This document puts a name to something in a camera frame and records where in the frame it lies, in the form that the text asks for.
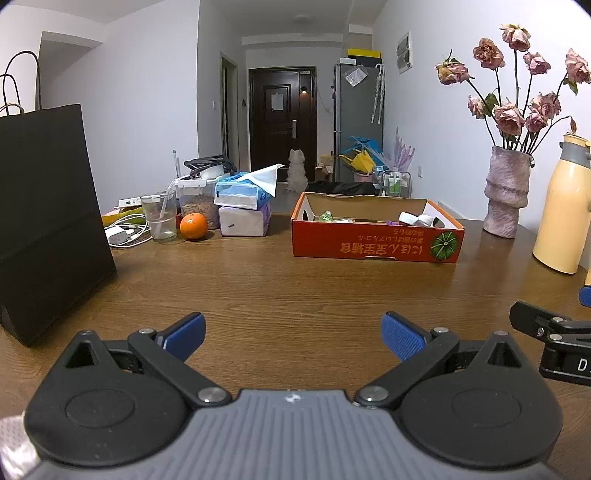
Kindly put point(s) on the purple feather wings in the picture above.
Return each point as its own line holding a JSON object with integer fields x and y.
{"x": 402, "y": 154}

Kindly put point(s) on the clear container with white lid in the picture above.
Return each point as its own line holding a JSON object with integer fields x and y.
{"x": 198, "y": 207}

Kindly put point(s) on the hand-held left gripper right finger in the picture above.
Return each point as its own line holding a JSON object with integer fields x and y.
{"x": 401, "y": 334}

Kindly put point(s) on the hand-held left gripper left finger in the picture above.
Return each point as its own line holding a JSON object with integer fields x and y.
{"x": 184, "y": 334}

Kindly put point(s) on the cream yellow thermos jug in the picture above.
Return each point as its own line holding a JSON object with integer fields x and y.
{"x": 561, "y": 207}

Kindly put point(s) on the dark brown entrance door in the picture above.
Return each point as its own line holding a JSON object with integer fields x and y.
{"x": 277, "y": 138}

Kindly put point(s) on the green spray bottle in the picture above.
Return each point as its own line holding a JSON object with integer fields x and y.
{"x": 324, "y": 216}

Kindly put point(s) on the grey refrigerator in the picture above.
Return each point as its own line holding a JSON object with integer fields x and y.
{"x": 355, "y": 120}

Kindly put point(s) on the white paper notice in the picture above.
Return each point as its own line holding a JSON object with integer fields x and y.
{"x": 277, "y": 101}

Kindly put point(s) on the black plastic tool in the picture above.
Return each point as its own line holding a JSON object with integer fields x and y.
{"x": 210, "y": 165}

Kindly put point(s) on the clear plastic bag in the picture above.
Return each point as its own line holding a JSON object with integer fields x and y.
{"x": 355, "y": 76}

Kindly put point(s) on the orange fruit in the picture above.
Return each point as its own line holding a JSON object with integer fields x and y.
{"x": 193, "y": 226}

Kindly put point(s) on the orange cardboard box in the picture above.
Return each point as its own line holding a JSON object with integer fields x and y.
{"x": 369, "y": 244}

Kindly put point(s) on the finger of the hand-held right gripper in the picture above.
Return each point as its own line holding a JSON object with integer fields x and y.
{"x": 586, "y": 296}
{"x": 535, "y": 321}

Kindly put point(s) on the folded translucent umbrella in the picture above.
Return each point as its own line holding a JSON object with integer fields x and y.
{"x": 378, "y": 92}

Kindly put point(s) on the purple tissue pack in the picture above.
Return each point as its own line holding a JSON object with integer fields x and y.
{"x": 242, "y": 221}

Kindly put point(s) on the clear glass cup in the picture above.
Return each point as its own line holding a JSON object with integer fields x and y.
{"x": 159, "y": 221}

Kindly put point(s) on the metal trolley cart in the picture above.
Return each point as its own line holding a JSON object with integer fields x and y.
{"x": 395, "y": 183}

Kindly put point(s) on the pink bucket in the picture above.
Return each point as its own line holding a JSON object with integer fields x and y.
{"x": 362, "y": 177}

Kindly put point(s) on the pink textured vase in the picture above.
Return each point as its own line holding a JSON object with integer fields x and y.
{"x": 505, "y": 194}

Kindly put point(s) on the round ceiling lamp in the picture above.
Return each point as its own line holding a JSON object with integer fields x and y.
{"x": 303, "y": 18}

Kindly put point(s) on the yellow box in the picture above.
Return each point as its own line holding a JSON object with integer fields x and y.
{"x": 364, "y": 53}

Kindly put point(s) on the bunch of dried pink roses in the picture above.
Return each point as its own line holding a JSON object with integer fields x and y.
{"x": 508, "y": 115}

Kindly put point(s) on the white dog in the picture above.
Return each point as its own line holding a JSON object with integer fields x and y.
{"x": 296, "y": 173}

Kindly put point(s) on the yellow green item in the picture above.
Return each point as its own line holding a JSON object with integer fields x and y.
{"x": 122, "y": 217}

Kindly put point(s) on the white tape roll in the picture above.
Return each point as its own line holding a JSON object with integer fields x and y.
{"x": 408, "y": 218}

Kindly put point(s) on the dark side door frame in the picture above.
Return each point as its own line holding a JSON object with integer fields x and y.
{"x": 228, "y": 106}

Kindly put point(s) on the black paper bag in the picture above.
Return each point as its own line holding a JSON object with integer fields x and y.
{"x": 46, "y": 207}

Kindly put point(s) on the brown cardboard carton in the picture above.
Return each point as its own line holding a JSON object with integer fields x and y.
{"x": 324, "y": 170}

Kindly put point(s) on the white power strip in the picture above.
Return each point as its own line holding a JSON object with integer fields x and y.
{"x": 129, "y": 202}

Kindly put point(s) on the blue tissue pack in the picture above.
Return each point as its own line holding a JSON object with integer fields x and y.
{"x": 235, "y": 194}

